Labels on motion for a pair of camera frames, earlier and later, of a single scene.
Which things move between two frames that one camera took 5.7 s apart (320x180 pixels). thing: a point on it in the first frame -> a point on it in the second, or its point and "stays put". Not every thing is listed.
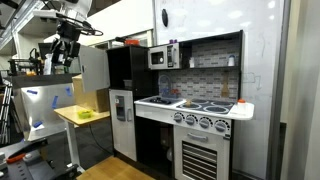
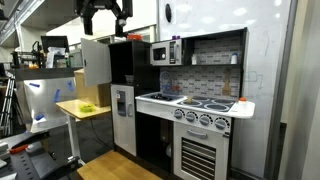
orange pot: x=132 y=42 -> x=134 y=37
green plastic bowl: x=85 y=114 -> x=86 y=108
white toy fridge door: x=123 y=122 stays put
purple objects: x=171 y=41 -> x=174 y=37
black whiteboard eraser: x=164 y=17 -> x=168 y=12
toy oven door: x=201 y=154 stays put
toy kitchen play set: x=172 y=106 stays put
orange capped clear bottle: x=241 y=107 stays put
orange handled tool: x=14 y=159 -> x=16 y=149
